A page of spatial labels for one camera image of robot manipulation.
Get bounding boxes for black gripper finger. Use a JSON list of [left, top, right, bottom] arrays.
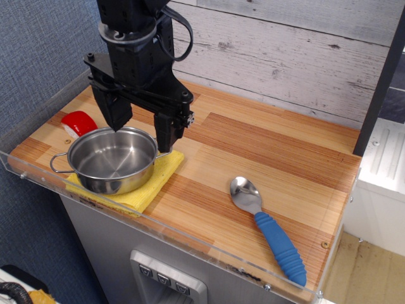
[[92, 86, 132, 132], [154, 112, 185, 153]]

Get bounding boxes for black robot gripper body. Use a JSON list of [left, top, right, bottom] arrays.
[[85, 22, 194, 127]]

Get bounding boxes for small stainless steel pot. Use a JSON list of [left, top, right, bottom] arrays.
[[50, 127, 172, 195]]

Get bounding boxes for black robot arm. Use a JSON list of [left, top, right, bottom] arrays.
[[84, 1, 194, 152]]

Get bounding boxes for red and white toy sushi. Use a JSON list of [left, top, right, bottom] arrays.
[[61, 111, 97, 139]]

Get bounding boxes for yellow folded cloth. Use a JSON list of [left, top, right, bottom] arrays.
[[65, 151, 185, 217]]

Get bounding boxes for clear acrylic table guard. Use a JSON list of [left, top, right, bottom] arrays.
[[1, 75, 361, 303]]

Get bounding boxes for grey toy fridge cabinet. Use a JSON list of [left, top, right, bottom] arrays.
[[62, 196, 289, 303]]

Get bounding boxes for silver dispenser button panel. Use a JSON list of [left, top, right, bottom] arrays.
[[130, 250, 208, 304]]

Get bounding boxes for white toy sink counter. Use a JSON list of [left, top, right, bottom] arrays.
[[343, 118, 404, 256]]

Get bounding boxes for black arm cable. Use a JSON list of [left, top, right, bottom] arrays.
[[154, 5, 194, 62]]

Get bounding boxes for spoon with blue handle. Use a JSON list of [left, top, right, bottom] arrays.
[[230, 176, 307, 287]]

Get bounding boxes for black braided hose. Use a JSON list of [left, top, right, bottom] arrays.
[[0, 281, 34, 304]]

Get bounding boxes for dark right frame post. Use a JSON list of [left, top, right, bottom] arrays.
[[352, 8, 404, 156]]

